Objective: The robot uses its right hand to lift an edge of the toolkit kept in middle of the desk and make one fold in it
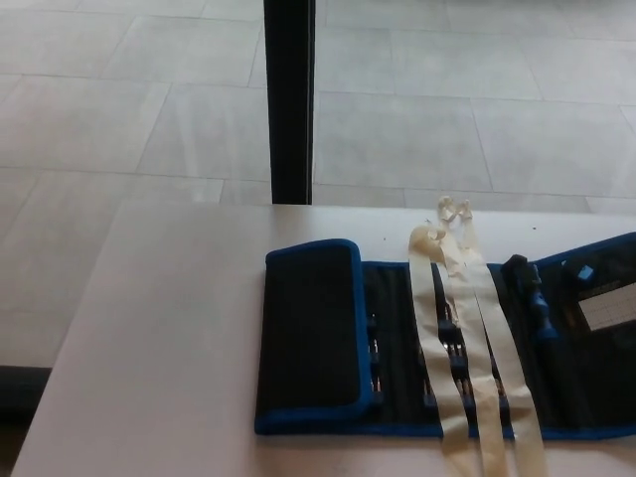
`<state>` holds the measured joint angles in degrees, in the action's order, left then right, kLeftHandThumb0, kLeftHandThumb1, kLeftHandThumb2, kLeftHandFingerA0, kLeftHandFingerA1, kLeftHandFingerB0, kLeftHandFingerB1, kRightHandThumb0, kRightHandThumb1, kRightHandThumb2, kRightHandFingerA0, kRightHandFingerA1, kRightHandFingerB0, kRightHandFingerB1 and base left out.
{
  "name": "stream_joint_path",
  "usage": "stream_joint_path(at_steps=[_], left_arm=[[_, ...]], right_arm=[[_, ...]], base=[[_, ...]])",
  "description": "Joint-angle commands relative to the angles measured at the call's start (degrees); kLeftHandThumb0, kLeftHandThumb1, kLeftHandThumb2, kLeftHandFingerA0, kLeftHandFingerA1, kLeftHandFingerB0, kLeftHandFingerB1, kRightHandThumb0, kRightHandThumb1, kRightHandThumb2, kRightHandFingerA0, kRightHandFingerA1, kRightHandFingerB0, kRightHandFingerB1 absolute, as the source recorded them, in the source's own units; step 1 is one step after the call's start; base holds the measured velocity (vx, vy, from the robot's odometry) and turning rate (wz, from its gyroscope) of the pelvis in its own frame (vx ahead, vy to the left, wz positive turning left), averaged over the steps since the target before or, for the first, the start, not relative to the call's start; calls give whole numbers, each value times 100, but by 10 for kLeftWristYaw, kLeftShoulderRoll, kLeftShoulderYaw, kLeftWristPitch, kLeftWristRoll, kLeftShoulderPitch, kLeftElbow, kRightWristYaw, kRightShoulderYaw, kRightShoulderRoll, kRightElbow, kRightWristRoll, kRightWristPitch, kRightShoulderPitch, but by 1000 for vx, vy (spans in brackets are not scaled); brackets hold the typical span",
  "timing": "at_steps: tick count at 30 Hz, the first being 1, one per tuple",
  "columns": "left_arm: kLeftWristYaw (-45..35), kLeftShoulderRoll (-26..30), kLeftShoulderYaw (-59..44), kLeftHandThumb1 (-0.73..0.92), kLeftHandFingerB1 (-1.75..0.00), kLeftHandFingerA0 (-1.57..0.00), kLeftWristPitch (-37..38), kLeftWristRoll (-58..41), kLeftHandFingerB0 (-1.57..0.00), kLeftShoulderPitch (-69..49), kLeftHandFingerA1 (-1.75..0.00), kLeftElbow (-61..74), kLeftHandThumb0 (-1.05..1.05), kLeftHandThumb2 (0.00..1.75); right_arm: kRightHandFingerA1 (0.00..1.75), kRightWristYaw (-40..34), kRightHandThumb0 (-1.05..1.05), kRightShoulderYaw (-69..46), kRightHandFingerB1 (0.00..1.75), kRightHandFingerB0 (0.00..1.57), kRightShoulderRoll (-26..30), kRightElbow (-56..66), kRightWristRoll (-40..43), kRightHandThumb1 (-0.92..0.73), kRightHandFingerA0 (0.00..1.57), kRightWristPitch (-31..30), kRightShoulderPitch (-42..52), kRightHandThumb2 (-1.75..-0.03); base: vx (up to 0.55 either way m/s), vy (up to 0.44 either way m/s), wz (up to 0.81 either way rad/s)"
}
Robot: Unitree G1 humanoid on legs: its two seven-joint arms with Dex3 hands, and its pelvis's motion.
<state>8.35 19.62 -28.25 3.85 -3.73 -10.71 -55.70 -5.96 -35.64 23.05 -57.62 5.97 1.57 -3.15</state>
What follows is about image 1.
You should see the white grid label card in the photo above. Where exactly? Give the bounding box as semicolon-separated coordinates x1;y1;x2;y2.
577;281;636;333

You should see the beige masking tape strip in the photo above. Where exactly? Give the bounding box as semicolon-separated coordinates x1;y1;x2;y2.
407;225;471;477
457;198;550;477
435;195;509;477

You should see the black vertical post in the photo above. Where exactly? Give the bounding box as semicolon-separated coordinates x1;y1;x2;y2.
262;0;316;206

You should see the black toolkit case blue trim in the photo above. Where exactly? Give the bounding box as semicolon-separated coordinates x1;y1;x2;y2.
252;232;636;441

